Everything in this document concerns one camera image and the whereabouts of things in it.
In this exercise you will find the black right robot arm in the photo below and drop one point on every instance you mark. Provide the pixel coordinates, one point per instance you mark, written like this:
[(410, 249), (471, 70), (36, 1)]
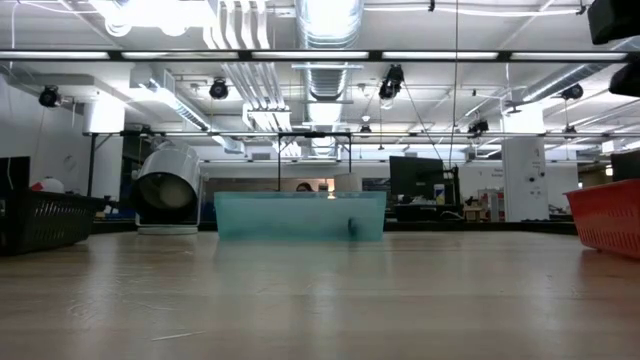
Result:
[(620, 20)]

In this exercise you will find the green translucent plastic bin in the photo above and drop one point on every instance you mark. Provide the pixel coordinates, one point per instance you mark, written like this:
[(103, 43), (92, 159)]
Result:
[(290, 215)]

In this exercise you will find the person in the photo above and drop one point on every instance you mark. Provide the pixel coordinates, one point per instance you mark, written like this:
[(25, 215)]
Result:
[(304, 187)]

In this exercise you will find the white cylinder container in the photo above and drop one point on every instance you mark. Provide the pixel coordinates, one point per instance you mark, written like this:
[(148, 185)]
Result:
[(347, 181)]

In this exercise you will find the black desk monitor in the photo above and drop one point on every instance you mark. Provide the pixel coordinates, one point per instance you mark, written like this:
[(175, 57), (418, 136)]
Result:
[(415, 177)]

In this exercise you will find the white LED light strip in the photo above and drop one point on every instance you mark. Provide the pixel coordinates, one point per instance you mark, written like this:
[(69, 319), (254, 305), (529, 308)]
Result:
[(55, 55), (570, 55), (180, 55), (310, 55), (440, 55)]

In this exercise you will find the white cylindrical projector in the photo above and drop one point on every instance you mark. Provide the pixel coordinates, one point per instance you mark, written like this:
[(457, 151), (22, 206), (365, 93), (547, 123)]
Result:
[(167, 175)]

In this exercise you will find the white round helmet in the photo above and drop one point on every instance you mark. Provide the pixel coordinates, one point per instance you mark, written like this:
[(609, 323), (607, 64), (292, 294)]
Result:
[(49, 185)]

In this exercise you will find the black slotted plastic basket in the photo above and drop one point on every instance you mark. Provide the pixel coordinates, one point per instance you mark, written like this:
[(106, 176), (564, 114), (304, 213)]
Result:
[(45, 220)]

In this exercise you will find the red slotted plastic basket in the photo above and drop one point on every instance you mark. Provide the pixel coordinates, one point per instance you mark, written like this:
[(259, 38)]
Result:
[(607, 217)]

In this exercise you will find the black background station frame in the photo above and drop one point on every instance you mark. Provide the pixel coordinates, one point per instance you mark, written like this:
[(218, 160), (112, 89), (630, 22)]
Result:
[(314, 135)]

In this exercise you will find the black ceiling camera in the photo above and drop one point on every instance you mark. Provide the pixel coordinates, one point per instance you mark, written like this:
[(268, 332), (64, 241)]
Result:
[(218, 89), (390, 84), (50, 96), (572, 91)]

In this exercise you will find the silver ceiling air duct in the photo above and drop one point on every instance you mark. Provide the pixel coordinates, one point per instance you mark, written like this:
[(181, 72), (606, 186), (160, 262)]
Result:
[(327, 25)]

